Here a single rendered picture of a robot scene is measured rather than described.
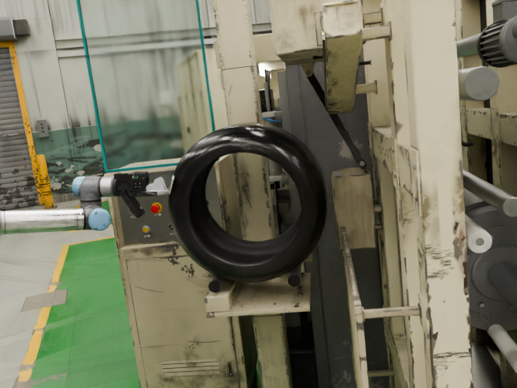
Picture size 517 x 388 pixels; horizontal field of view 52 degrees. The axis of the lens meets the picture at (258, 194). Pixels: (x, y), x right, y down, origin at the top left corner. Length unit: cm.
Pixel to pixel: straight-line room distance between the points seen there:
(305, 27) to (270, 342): 138
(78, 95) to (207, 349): 876
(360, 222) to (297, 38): 88
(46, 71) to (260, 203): 911
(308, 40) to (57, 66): 967
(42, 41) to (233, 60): 907
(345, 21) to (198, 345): 180
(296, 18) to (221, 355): 174
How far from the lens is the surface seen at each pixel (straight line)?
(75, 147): 1095
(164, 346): 275
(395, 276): 219
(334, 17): 140
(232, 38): 214
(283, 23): 150
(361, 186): 207
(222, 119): 534
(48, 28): 1109
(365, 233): 211
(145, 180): 194
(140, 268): 263
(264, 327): 233
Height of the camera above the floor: 153
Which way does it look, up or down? 10 degrees down
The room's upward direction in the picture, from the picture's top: 7 degrees counter-clockwise
